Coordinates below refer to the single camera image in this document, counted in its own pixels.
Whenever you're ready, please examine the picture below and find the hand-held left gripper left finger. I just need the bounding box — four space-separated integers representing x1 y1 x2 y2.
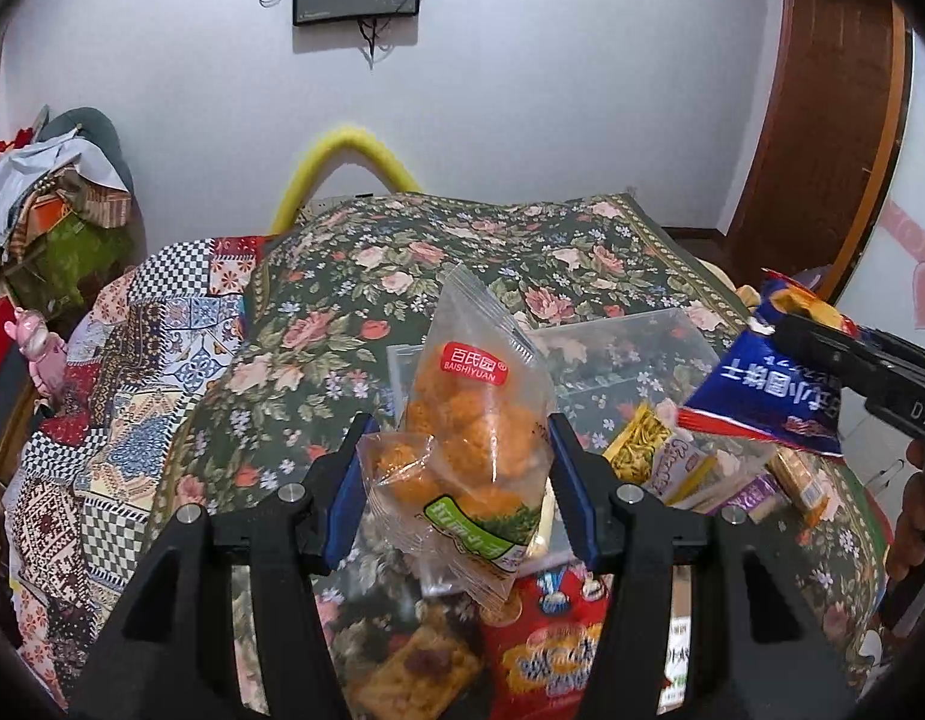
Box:
68 414 369 720

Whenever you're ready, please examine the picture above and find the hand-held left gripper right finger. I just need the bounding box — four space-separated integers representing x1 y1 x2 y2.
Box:
546 412 858 720

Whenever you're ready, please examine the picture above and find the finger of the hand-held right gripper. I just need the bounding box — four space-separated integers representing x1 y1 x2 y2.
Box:
773 313 925 392

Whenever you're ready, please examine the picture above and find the blue snack packet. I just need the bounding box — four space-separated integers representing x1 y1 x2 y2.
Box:
676 270 863 460

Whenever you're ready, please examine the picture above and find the clear packet of orange balls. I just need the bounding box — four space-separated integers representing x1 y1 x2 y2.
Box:
355 262 558 625

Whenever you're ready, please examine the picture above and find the clear plastic box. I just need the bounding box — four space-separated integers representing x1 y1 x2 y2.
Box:
387 307 723 565

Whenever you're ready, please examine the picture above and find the person's right hand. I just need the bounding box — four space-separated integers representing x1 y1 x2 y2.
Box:
884 439 925 584

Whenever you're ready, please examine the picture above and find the yellow snack packet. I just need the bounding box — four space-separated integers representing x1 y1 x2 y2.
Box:
603 401 678 485

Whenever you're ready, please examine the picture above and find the white snack packet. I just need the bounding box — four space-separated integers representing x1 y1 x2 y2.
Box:
649 427 723 512

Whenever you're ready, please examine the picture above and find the white panel with pink hearts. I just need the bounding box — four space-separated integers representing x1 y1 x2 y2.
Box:
836 34 925 466

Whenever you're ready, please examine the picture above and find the orange biscuit packet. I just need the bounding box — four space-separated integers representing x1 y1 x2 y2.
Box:
770 448 836 527

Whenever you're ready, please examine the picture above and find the red snack packet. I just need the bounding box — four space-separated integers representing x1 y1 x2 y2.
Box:
480 566 622 720

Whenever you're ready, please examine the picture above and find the purple snack packet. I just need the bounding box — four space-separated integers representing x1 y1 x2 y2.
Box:
721 471 791 523

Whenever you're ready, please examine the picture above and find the brown cake packet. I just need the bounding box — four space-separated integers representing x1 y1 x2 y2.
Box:
342 600 486 720

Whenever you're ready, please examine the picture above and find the white green packet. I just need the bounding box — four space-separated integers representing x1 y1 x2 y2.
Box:
655 613 693 715

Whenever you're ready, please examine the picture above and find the floral blanket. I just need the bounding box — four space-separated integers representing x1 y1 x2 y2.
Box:
143 191 888 720

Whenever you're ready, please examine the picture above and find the wooden door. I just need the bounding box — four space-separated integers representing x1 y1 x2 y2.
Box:
725 0 915 302

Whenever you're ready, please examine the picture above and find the patchwork quilt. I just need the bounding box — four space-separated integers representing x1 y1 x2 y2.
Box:
4 235 274 707

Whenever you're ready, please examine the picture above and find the pink toy figure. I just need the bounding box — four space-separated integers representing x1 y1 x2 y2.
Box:
4 307 68 396

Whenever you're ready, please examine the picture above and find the yellow foam tube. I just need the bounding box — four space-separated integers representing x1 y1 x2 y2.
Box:
268 122 424 238

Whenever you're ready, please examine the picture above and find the red box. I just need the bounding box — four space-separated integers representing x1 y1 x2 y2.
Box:
0 296 34 445

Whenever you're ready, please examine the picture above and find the pile of clothes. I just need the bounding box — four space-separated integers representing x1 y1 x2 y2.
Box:
0 107 138 310

